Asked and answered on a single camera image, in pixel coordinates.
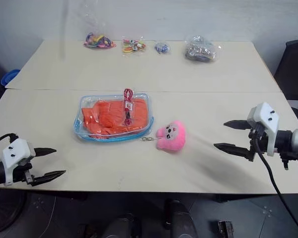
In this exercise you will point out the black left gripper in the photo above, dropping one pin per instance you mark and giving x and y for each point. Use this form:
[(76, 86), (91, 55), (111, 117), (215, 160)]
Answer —
[(24, 171)]

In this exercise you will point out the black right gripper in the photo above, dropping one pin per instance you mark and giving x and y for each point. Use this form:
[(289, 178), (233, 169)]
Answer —
[(259, 142)]

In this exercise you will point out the clear blue-trimmed plastic pouch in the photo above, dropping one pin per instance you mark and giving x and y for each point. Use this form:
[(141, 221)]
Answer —
[(78, 121)]

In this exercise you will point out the orange cloth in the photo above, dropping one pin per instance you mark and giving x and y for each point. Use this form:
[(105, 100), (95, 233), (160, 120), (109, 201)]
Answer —
[(109, 119)]

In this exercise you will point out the black floor fan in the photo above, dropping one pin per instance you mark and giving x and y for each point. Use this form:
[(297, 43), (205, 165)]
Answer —
[(5, 210)]

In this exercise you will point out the black chair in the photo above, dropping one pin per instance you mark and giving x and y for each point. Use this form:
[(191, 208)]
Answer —
[(291, 67)]

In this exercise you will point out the small black ribbed block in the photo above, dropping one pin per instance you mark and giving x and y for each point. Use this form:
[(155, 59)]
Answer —
[(224, 228)]

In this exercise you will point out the bag of silver grey items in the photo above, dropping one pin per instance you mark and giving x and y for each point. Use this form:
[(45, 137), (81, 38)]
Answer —
[(201, 52)]

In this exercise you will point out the blue plastic basin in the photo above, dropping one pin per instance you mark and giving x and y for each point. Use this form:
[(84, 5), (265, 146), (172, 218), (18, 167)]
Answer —
[(8, 77)]

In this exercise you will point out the dark rounded shape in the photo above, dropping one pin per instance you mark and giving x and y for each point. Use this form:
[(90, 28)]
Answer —
[(180, 220)]

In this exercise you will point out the small bag of blue beads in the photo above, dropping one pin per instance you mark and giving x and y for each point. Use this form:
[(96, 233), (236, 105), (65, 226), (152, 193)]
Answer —
[(162, 47)]

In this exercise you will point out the bag of small colourful clips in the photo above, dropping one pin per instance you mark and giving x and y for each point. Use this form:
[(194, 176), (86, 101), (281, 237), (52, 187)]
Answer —
[(133, 46)]

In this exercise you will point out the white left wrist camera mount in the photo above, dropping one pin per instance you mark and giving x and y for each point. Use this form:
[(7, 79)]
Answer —
[(15, 150)]

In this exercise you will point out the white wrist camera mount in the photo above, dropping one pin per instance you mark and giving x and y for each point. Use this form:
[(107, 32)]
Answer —
[(265, 116), (15, 150)]

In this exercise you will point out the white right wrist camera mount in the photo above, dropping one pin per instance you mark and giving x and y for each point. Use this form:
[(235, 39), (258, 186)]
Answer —
[(265, 116)]

